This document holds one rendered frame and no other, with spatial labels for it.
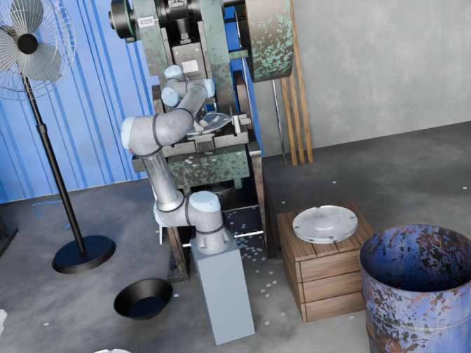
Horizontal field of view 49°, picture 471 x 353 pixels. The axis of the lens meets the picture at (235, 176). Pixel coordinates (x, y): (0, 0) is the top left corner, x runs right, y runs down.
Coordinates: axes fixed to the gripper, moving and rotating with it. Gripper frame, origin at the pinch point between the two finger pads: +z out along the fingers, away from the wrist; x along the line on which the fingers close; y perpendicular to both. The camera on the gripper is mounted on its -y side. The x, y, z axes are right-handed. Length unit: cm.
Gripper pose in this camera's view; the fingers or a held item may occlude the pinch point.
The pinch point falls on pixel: (200, 130)
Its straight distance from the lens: 249.8
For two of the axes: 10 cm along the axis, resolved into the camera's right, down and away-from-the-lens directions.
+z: 3.5, 7.1, 6.1
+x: 5.4, -6.9, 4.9
